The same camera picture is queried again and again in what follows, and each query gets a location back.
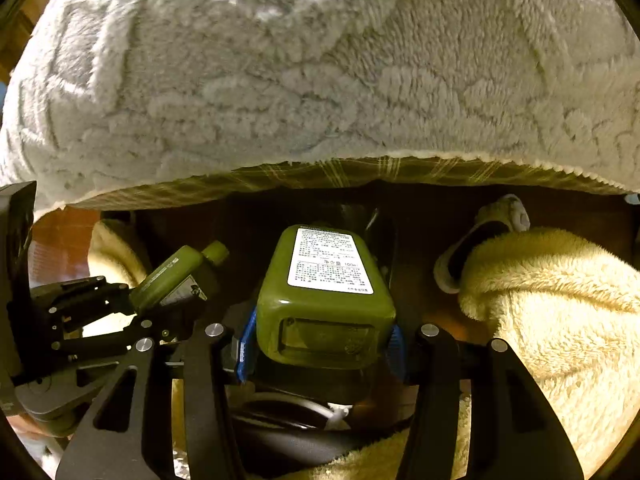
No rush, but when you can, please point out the large green bottle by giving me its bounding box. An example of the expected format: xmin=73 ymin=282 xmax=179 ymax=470
xmin=256 ymin=226 xmax=396 ymax=370

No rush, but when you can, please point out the small green bottle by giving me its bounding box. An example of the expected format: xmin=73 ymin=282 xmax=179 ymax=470
xmin=129 ymin=240 xmax=229 ymax=315

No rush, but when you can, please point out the grey fluffy blanket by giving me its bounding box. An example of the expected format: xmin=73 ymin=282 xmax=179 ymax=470
xmin=1 ymin=0 xmax=639 ymax=214

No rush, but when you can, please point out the plaid mattress edge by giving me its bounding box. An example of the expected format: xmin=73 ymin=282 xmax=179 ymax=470
xmin=75 ymin=156 xmax=627 ymax=210

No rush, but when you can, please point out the yellow fluffy towel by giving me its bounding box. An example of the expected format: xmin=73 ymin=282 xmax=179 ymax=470
xmin=294 ymin=226 xmax=640 ymax=480

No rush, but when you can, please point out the grey slipper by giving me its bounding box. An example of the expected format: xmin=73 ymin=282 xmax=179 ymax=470
xmin=433 ymin=194 xmax=530 ymax=295

